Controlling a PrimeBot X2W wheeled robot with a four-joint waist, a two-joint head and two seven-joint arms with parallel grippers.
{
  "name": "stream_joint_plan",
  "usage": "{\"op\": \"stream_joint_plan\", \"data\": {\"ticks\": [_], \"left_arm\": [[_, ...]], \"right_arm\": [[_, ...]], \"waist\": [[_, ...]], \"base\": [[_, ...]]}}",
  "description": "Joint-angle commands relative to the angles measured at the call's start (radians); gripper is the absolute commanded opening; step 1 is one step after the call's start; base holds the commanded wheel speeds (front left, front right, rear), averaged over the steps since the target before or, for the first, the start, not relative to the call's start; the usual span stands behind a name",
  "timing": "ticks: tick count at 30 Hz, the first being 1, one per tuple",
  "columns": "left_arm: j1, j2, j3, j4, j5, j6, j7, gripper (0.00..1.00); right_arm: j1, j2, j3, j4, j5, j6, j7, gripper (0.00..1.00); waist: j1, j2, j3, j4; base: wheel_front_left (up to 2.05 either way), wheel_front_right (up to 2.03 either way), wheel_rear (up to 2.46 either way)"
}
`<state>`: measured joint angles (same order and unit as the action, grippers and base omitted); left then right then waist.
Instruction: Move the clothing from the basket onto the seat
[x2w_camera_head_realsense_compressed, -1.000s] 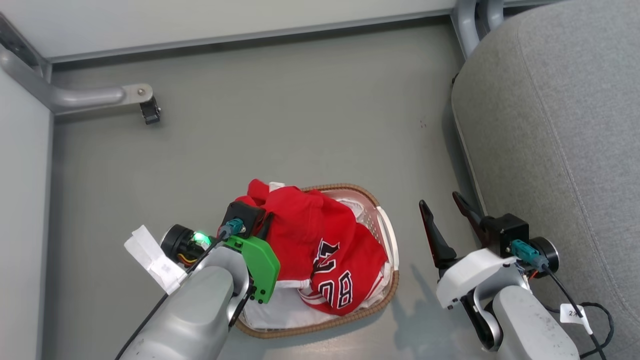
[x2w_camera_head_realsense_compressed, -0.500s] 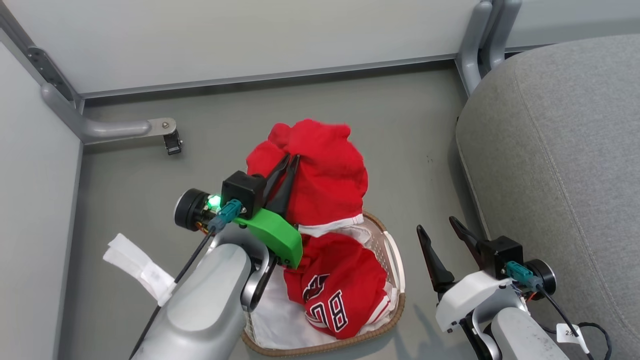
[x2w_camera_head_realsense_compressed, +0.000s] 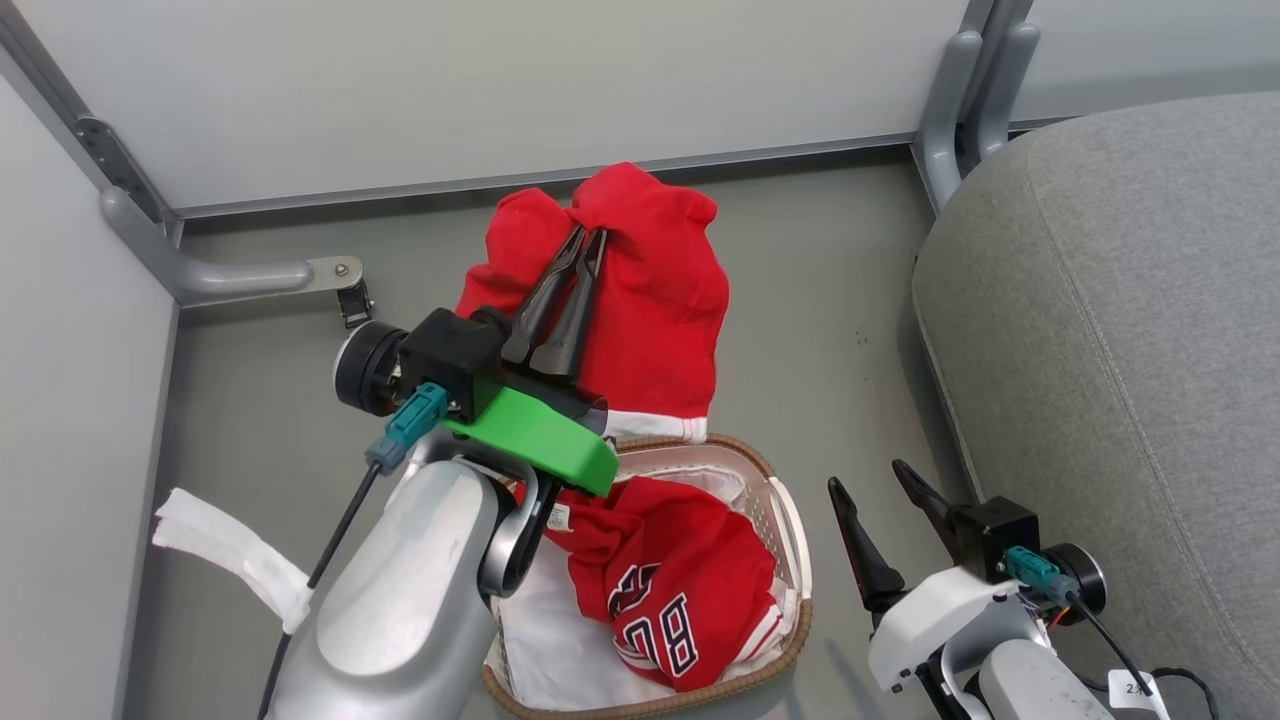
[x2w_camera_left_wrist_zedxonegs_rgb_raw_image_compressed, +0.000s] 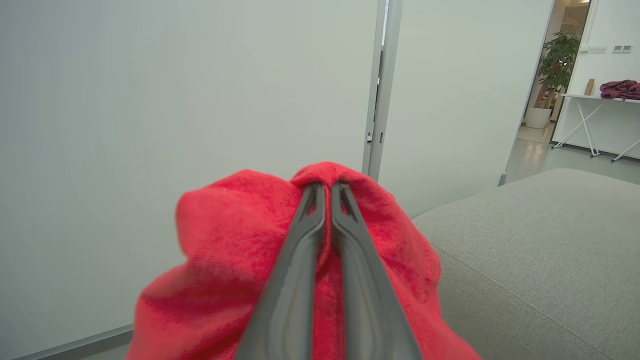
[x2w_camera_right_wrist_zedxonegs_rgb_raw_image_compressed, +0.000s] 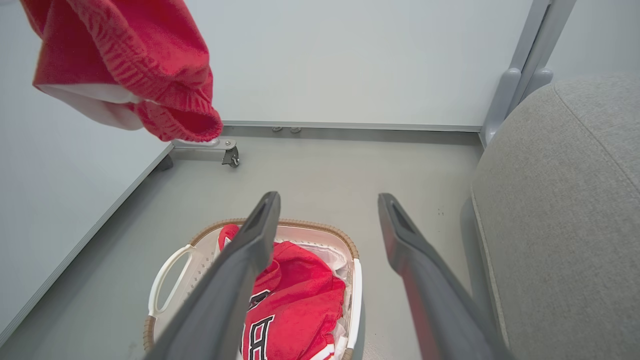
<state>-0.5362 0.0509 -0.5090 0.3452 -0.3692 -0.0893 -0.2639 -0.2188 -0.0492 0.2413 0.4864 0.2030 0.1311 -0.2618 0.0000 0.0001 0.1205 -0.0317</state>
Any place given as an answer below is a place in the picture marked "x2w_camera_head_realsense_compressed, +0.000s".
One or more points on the woven laundry basket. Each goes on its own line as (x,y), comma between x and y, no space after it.
(796,545)

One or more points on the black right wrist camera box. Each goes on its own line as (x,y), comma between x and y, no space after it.
(1000,525)

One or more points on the teal left camera connector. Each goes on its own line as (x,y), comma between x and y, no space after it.
(412,422)

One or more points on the black silver wrist cylinder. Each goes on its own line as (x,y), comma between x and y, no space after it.
(1085,580)
(365,368)

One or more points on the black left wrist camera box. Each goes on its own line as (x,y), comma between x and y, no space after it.
(450,355)

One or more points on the metal caster wheel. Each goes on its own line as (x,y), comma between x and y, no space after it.
(240,275)

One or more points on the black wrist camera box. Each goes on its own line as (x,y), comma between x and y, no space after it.
(450,355)
(1000,525)

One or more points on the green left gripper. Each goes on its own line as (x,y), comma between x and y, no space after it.
(540,440)

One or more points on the teal right camera connector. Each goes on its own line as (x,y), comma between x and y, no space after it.
(1032,572)

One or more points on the white garment in basket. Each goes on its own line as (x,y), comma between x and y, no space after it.
(560,650)

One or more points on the plain red garment white hem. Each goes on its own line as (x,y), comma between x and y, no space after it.
(660,300)

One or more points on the red jersey with number print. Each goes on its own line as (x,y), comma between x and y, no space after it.
(690,560)

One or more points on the small black metal caster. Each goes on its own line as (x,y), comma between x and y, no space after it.
(355,303)

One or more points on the grey fabric sofa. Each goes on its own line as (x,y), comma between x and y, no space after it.
(1130,350)

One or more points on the black silver left wrist cylinder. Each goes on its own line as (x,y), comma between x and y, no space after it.
(365,368)

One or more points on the black silver right wrist cylinder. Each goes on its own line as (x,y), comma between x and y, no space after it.
(1085,580)

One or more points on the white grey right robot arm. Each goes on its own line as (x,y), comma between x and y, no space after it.
(1030,690)

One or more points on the teal camera connector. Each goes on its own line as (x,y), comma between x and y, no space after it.
(1032,572)
(412,422)

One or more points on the grey metal partition leg tubes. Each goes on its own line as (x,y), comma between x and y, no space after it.
(950,110)

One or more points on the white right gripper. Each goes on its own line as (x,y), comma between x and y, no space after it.
(940,610)

